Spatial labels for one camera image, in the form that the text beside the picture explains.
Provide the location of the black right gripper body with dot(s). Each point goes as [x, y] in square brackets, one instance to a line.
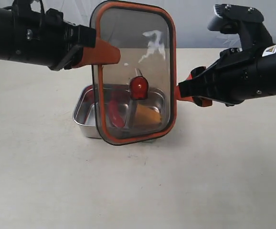
[230, 80]

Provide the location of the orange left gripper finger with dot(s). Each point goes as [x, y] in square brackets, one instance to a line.
[102, 54]

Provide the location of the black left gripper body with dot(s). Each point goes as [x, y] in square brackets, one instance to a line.
[46, 39]

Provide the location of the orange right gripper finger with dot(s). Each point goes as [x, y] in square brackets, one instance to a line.
[201, 102]
[196, 72]

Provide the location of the dark transparent box lid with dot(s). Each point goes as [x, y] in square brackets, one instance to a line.
[146, 37]

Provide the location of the yellow toy cheese wedge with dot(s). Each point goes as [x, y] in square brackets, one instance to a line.
[146, 116]

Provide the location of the red toy sausage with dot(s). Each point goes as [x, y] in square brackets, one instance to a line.
[116, 98]

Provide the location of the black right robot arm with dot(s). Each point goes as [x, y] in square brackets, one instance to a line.
[266, 69]

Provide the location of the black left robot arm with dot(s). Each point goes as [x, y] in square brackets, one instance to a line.
[7, 28]

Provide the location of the stainless steel lunch box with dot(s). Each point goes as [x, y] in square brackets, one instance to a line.
[85, 115]

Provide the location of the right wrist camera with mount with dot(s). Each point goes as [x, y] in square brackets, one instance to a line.
[246, 22]

